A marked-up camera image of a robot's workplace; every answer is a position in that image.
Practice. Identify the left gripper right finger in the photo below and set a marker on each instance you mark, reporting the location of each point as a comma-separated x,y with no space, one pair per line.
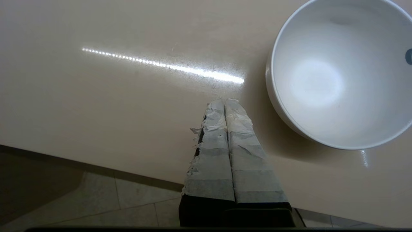
251,167

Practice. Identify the white ceramic bowl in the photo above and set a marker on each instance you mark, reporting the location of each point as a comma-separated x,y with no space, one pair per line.
341,77

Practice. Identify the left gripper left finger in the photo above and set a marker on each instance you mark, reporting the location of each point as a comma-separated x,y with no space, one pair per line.
212,167

